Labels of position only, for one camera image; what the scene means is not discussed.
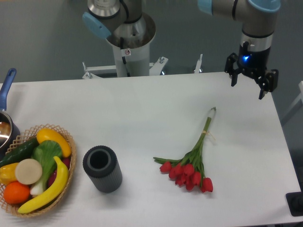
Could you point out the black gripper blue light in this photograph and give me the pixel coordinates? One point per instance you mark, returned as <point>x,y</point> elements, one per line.
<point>254,65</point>

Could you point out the red tulip bouquet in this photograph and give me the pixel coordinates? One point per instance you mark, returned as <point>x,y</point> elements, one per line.
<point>189,171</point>

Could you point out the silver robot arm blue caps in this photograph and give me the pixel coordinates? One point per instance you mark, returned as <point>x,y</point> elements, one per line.
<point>258,17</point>

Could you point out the black device at table edge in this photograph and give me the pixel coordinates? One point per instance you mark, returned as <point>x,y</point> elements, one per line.
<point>295,203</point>

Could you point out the dark grey ribbed vase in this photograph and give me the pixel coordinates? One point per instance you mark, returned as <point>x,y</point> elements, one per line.
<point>101,165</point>

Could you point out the yellow squash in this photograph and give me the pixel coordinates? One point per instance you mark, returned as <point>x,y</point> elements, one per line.
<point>50,134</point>

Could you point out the green bok choy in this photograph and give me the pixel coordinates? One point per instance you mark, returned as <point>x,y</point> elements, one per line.
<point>44,154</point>

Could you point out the yellow banana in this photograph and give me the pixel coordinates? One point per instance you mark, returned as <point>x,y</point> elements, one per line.
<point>51,193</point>

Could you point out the woven wicker basket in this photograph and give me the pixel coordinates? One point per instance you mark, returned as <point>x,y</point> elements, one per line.
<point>20,139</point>

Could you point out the green cucumber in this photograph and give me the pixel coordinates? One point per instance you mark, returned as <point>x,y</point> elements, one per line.
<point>20,153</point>

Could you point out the round beige wooden disc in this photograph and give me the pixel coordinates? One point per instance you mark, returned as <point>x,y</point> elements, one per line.
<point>28,171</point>

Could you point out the yellow bell pepper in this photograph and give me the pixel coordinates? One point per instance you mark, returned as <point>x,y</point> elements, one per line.
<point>7,173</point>

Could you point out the orange fruit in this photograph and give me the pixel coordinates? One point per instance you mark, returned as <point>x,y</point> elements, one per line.
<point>16,193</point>

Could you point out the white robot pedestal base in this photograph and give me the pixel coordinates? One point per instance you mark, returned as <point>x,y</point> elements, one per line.
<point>131,46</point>

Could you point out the blue handled saucepan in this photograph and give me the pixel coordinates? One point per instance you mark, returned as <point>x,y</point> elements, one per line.
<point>8,130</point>

